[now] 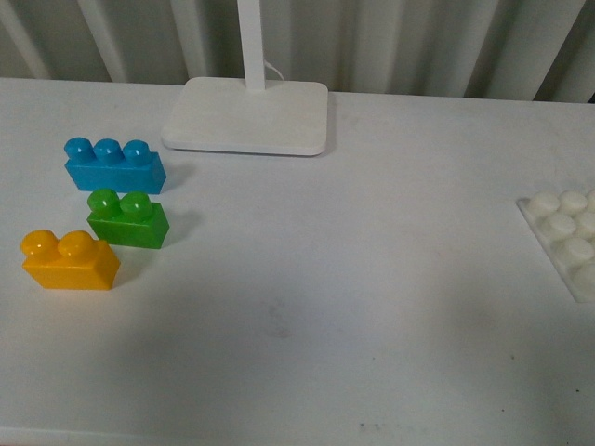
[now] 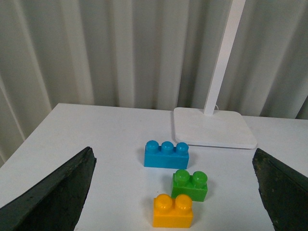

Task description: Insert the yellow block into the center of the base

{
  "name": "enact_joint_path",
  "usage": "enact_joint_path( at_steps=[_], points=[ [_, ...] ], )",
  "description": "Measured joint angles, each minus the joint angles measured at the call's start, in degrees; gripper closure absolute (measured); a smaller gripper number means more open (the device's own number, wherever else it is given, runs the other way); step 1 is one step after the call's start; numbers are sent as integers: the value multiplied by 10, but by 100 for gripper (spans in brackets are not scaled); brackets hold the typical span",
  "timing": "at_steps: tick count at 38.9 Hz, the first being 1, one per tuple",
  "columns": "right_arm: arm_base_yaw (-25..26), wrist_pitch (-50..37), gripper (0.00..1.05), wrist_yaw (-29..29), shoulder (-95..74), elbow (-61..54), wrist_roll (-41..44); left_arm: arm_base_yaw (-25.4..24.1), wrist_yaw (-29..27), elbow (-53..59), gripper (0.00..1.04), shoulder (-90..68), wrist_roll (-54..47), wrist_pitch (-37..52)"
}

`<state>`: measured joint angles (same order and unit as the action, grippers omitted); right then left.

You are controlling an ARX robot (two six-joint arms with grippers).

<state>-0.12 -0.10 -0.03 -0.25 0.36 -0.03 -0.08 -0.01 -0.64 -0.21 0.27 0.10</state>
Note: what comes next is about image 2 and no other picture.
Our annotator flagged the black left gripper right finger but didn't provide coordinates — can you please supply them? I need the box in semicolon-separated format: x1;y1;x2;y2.
252;148;308;231

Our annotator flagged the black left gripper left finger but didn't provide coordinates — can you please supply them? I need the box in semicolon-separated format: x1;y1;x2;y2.
0;147;96;231

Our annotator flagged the yellow two-stud block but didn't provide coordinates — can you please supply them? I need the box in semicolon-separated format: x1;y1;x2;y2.
152;194;193;228

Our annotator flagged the green two-stud block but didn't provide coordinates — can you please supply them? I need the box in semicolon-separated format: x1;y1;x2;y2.
171;169;208;202

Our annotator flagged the blue three-stud block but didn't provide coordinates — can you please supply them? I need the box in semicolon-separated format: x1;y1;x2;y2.
144;140;189;169

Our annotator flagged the grey pleated curtain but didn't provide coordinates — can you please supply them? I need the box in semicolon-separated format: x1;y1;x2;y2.
0;0;308;164

